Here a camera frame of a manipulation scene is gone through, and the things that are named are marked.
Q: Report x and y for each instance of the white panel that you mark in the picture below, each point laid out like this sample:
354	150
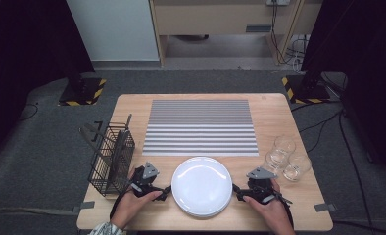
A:
112	29

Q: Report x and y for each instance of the white power outlet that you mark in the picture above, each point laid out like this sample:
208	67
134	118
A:
277	2

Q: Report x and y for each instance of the beige desk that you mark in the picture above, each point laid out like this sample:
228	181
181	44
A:
214	16

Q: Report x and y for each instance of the metal cutlery piece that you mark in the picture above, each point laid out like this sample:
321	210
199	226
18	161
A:
129	120

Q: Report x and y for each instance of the black curtain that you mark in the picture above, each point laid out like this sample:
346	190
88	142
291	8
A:
370	65
24	49

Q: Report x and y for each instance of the striped placemat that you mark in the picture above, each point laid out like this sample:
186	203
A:
201	127

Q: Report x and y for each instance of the person's right hand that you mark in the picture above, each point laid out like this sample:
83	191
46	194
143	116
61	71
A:
276	215

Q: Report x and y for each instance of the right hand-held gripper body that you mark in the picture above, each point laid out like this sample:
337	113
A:
261	191

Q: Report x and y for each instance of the person's left hand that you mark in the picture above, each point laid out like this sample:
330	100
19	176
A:
129	209

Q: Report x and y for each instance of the black stand with striped base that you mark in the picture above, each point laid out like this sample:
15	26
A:
83	93
307	89

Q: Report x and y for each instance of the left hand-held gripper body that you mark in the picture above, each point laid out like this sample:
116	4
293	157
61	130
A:
145	182

